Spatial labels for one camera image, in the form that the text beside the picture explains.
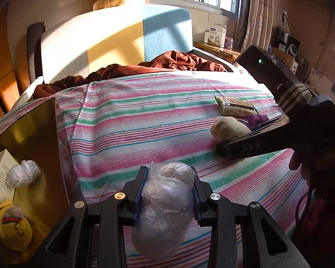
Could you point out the green-edged snack packet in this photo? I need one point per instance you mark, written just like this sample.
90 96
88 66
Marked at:
234 106

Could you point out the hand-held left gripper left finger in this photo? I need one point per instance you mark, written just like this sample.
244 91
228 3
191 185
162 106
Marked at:
138 201

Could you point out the striped blanket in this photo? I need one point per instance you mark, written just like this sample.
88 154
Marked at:
156 122

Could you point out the person's right hand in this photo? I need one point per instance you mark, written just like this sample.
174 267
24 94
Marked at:
297 162

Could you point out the white yellow blue sofa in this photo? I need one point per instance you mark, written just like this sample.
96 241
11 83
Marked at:
100 39

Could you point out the gold tin box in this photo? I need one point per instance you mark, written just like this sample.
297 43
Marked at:
36 150

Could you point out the cluttered wooden desk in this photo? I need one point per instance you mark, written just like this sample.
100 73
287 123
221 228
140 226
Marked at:
290 53

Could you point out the cream knitted sock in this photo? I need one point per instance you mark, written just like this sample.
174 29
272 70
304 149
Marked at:
229 128

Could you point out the yellow plush toy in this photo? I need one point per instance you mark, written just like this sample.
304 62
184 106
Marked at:
16 234

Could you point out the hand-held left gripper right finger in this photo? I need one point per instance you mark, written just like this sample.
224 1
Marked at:
196 203

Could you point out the wooden side shelf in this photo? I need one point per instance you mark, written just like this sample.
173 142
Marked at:
212 48

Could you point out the wooden wardrobe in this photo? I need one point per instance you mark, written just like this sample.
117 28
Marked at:
0 61

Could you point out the purple snack packet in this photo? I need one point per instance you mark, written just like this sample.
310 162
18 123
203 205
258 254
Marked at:
256 120

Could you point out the cream printed box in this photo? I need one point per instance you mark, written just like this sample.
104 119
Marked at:
2 178

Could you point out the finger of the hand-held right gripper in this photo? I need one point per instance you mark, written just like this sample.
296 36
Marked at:
248 148
270 124

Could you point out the brown duvet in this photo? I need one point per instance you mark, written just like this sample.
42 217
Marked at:
184 61

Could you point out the white carton box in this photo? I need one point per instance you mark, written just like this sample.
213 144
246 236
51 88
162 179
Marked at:
216 36

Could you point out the small white plastic-wrapped bundle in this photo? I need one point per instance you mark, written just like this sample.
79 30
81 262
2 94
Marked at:
22 173

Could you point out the large white plastic-wrapped bundle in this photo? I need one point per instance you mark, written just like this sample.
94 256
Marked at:
164 215

